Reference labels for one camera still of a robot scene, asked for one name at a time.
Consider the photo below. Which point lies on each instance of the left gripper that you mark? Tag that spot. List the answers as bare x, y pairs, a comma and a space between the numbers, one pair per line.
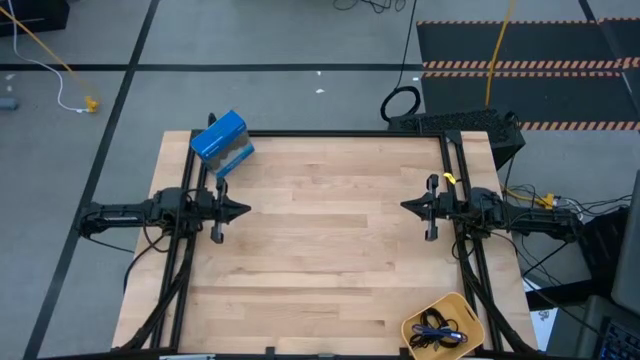
205, 210

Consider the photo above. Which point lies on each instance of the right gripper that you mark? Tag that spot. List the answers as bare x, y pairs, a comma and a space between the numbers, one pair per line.
447, 210

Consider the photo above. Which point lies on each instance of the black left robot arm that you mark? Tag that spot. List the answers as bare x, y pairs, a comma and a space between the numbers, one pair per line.
120, 215

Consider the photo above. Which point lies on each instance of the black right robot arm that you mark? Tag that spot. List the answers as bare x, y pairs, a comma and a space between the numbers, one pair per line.
540, 225

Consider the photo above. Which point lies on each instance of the blue plastic box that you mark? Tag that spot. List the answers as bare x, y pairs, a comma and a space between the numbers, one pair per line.
220, 137

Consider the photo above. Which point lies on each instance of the black computer tower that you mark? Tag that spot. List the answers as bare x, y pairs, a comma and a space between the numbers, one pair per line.
460, 122

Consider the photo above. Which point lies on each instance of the yellow plastic bin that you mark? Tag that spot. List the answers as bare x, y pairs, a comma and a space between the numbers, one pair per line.
472, 320

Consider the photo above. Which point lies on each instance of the white printed sheet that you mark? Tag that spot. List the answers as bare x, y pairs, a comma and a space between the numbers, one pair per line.
540, 325

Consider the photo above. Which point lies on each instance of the black equipment case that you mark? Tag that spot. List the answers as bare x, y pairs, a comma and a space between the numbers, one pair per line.
605, 245

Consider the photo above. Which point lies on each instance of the grey desk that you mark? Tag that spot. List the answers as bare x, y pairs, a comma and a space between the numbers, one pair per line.
585, 325

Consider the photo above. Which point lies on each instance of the black mat with orange stripes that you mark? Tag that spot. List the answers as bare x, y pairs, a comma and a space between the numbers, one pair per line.
550, 45

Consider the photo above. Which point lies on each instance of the grey monitor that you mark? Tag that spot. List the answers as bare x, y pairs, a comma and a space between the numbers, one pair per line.
630, 250

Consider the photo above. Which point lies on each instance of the black keyboard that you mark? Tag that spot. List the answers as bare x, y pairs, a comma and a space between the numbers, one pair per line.
622, 345

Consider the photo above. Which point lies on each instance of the small grey object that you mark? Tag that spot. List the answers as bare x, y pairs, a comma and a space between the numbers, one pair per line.
7, 103

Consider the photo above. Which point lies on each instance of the black box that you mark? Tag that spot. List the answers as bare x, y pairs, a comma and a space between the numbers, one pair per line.
30, 15

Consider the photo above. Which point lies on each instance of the black aluminium table frame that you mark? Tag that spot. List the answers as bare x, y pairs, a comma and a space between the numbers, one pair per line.
320, 133

